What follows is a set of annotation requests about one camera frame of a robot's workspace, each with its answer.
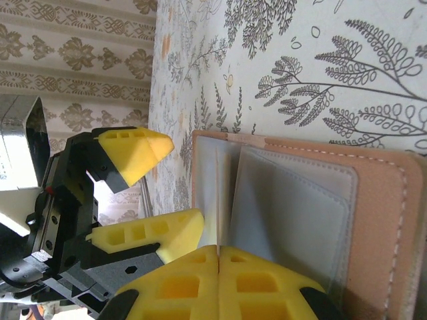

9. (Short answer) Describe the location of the pink leather card holder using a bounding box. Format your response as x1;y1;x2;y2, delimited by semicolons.
190;128;427;320

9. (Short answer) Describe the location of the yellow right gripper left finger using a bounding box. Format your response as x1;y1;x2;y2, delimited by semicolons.
99;245;220;320

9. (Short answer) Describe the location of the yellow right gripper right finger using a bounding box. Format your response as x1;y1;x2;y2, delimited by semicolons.
219;245;345;320

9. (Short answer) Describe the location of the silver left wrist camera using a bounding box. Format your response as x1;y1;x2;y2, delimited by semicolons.
0;94;51;201

